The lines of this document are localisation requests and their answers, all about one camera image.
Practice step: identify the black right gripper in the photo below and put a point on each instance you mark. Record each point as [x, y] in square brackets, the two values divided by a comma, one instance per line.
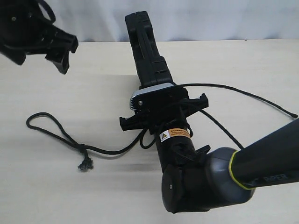
[161, 104]

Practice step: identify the black plastic carrying case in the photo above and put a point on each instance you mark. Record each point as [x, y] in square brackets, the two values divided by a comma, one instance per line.
[151, 67]

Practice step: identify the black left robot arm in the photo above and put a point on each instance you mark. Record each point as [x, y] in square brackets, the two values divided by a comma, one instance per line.
[42, 46]

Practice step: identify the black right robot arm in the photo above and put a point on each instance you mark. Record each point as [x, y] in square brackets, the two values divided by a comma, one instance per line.
[197, 180]

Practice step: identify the white backdrop curtain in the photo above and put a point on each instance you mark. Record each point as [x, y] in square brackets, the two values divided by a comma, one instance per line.
[180, 20]

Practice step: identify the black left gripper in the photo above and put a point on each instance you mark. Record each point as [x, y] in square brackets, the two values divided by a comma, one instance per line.
[22, 21]

